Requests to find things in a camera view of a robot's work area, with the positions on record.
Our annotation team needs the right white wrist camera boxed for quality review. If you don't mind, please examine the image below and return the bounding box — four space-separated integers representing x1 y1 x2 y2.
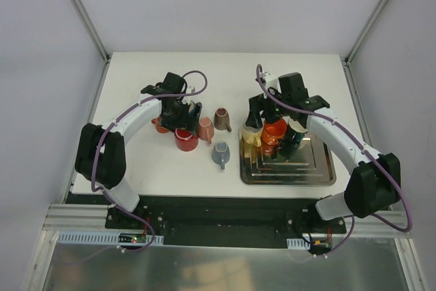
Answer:
260 72 279 89

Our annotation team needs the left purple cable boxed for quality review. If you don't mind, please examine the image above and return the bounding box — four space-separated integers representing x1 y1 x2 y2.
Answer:
91 70 209 254

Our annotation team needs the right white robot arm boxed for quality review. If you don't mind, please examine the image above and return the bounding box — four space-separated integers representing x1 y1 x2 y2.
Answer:
245 68 401 233

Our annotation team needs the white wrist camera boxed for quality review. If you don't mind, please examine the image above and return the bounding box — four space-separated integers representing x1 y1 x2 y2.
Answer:
260 72 279 89
185 86 197 97

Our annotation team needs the left white cable duct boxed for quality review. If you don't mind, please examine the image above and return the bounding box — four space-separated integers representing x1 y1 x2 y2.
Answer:
58 231 164 247

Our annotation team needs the left aluminium frame post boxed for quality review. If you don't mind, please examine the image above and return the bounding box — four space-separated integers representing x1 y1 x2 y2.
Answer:
50 0 110 63

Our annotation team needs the red mug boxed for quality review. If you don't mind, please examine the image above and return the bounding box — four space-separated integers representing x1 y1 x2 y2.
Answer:
174 129 198 152

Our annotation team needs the bright orange mug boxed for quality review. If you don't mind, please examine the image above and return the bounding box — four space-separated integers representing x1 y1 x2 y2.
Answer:
261 118 287 146

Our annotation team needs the right white cable duct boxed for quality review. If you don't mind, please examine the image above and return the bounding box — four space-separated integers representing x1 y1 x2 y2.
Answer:
286 239 332 250

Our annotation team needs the aluminium frame post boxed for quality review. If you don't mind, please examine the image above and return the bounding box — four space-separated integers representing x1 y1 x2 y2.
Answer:
343 0 413 65
50 0 110 63

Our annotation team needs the yellow mug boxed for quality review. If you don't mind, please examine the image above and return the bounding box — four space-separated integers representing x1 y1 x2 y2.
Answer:
241 123 263 147

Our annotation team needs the blue ribbed mug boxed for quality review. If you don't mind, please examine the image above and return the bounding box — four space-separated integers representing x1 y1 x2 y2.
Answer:
188 100 202 117

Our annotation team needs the brown striped mug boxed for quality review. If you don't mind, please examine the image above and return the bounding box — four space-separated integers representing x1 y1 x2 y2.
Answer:
213 107 232 132

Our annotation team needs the white cable duct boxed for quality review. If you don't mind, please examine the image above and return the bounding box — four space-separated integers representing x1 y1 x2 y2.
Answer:
286 239 332 250
58 231 164 247

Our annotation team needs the steel baking tray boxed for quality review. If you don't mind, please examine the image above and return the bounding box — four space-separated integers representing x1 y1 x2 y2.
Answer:
239 134 337 187

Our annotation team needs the right aluminium frame post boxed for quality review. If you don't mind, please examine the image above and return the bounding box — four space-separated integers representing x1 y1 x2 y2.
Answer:
343 0 413 65

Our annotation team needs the dark green mug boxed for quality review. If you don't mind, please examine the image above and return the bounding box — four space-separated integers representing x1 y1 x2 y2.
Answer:
281 119 308 150

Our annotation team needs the small orange cup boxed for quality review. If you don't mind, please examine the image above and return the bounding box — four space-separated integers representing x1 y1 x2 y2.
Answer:
151 117 169 134

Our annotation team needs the pink mug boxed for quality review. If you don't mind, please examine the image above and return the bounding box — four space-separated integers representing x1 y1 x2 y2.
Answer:
198 117 215 144

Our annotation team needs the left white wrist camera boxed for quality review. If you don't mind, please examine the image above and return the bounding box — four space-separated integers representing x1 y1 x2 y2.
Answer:
185 86 197 97

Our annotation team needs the grey-blue mug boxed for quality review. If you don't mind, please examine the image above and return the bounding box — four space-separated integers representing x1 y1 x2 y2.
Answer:
211 141 230 170

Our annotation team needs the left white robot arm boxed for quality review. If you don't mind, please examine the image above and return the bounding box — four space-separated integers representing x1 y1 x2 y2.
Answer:
74 70 208 229

